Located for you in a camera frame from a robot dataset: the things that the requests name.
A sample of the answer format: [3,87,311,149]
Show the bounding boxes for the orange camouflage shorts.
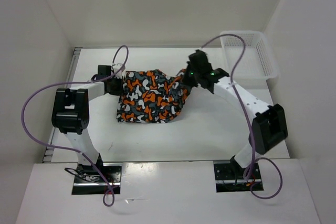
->
[116,69,192,123]

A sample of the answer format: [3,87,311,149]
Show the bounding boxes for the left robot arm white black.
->
[51,63,125,182]

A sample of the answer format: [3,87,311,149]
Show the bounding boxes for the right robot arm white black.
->
[182,50,288,178]

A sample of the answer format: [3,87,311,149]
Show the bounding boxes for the white perforated plastic basket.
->
[220,30,279,87]

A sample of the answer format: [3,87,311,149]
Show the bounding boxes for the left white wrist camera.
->
[111,63,125,79]

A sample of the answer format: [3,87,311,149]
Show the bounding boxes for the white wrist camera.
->
[111,63,125,79]
[195,49,203,54]

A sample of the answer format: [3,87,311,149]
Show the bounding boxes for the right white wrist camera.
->
[195,49,203,54]

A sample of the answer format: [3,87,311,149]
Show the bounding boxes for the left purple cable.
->
[20,45,130,207]

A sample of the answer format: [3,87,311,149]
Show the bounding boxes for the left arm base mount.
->
[64,164,122,195]

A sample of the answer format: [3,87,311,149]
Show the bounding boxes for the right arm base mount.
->
[213,161,264,193]

